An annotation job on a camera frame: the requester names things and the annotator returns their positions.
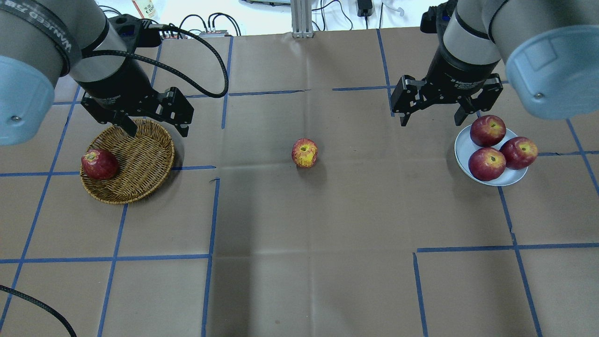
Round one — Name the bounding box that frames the red apple plate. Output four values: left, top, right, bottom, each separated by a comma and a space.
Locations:
500, 136, 539, 170
468, 147, 507, 182

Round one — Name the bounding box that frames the red apple plate right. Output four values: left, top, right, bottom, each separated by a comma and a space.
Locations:
500, 136, 539, 170

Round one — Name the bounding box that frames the red apple plate front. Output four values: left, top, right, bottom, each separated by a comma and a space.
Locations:
468, 147, 507, 182

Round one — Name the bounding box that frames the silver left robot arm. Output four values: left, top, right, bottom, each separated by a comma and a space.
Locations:
0, 0, 193, 146

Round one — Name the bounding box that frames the black power adapter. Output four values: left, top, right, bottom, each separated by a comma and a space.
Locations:
357, 0, 373, 18

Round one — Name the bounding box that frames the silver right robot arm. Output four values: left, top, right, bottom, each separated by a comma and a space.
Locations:
391, 0, 599, 126

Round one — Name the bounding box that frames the aluminium frame post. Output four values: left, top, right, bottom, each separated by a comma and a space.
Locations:
290, 0, 314, 38

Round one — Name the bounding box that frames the round wicker basket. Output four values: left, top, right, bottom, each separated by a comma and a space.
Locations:
80, 118, 175, 205

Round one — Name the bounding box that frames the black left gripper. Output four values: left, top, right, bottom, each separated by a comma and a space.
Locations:
80, 60, 194, 137

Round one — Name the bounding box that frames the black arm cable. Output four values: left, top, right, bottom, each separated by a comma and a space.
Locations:
84, 23, 229, 99

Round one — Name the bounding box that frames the white round plate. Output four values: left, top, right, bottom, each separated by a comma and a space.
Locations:
454, 126, 529, 186

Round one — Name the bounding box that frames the yellowish red apple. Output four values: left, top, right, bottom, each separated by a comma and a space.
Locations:
291, 138, 318, 168

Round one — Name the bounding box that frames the plastic bottle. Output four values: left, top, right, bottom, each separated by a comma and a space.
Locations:
132, 0, 157, 20

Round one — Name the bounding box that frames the red apple on plate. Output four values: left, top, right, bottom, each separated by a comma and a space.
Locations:
470, 115, 507, 147

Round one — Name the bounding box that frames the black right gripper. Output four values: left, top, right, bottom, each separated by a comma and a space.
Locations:
391, 44, 503, 126

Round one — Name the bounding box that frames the dark red apple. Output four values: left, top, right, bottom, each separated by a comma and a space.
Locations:
81, 149, 119, 181

